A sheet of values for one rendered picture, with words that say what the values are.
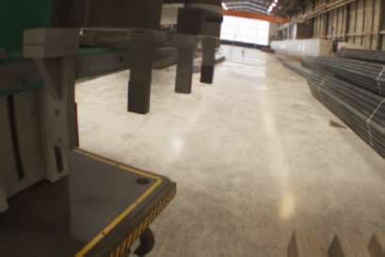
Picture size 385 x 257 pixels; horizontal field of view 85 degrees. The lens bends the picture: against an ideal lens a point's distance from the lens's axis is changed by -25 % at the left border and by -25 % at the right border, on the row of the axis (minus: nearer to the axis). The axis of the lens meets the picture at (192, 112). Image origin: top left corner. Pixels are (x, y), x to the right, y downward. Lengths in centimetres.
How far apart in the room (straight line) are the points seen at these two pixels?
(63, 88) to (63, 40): 4
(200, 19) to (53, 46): 31
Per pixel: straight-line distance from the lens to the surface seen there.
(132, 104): 34
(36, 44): 20
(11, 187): 81
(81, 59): 56
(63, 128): 23
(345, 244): 94
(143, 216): 69
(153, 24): 30
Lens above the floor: 75
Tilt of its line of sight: 15 degrees down
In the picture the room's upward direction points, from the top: 5 degrees clockwise
